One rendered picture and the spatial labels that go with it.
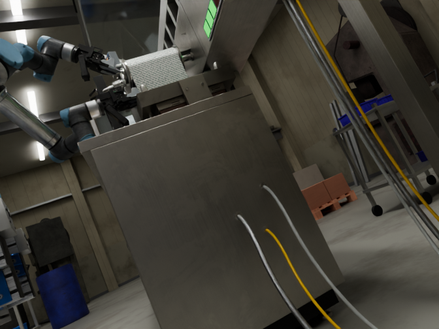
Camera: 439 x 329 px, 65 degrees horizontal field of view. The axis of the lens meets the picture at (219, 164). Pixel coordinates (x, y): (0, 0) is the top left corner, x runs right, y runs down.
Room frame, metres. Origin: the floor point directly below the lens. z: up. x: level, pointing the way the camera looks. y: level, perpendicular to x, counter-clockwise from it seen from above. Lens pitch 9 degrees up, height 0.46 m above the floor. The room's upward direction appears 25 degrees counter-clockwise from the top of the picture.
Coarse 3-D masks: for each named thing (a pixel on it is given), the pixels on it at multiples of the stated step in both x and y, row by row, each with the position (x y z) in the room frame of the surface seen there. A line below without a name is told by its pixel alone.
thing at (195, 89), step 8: (184, 80) 1.26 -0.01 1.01; (192, 80) 1.27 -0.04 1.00; (200, 80) 1.28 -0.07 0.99; (184, 88) 1.26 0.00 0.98; (192, 88) 1.27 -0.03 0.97; (200, 88) 1.28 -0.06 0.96; (208, 88) 1.28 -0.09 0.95; (184, 96) 1.27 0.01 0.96; (192, 96) 1.26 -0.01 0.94; (200, 96) 1.27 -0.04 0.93; (208, 96) 1.28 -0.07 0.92
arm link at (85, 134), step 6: (72, 126) 1.32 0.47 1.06; (78, 126) 1.31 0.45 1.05; (84, 126) 1.32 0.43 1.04; (90, 126) 1.35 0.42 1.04; (78, 132) 1.31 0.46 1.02; (84, 132) 1.32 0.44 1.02; (90, 132) 1.33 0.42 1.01; (66, 138) 1.35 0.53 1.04; (72, 138) 1.33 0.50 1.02; (78, 138) 1.32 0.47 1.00; (84, 138) 1.31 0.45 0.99; (66, 144) 1.34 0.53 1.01; (72, 144) 1.33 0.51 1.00; (72, 150) 1.35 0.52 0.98; (78, 150) 1.37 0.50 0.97
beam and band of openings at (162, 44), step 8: (168, 0) 1.58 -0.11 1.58; (176, 0) 1.48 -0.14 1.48; (160, 8) 1.72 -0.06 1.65; (168, 8) 1.62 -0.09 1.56; (176, 8) 1.62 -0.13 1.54; (160, 16) 1.78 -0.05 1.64; (168, 16) 1.71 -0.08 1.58; (176, 16) 1.61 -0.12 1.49; (160, 24) 1.84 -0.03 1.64; (168, 24) 1.76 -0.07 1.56; (176, 24) 1.60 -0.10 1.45; (160, 32) 1.90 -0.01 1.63; (168, 32) 1.78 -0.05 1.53; (160, 40) 1.97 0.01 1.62; (168, 40) 1.90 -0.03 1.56; (160, 48) 2.04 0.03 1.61
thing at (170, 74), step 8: (176, 64) 1.49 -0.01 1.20; (144, 72) 1.45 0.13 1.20; (152, 72) 1.46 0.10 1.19; (160, 72) 1.46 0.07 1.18; (168, 72) 1.47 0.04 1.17; (176, 72) 1.48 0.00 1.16; (184, 72) 1.49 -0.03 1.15; (136, 80) 1.43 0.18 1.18; (144, 80) 1.44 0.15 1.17; (152, 80) 1.45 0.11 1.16; (160, 80) 1.46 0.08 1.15; (168, 80) 1.47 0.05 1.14; (176, 80) 1.48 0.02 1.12; (152, 88) 1.45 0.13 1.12
